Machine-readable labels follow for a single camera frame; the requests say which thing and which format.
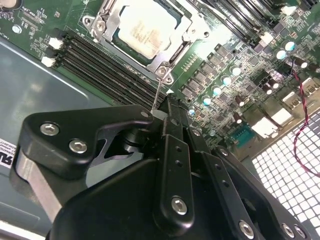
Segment thin metal locking lever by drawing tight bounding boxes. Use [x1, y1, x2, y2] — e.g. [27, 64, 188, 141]
[150, 78, 162, 112]

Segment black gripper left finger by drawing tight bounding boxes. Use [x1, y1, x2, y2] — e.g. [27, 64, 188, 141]
[9, 104, 195, 237]

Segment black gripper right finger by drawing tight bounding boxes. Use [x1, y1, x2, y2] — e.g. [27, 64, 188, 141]
[164, 97, 312, 240]

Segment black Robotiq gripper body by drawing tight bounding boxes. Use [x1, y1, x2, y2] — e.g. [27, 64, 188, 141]
[46, 159, 312, 240]

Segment metal socket cover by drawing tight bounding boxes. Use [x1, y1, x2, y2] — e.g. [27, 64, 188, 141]
[98, 0, 201, 75]

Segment silver square CPU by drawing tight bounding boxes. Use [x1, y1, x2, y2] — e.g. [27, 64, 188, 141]
[112, 6, 192, 61]

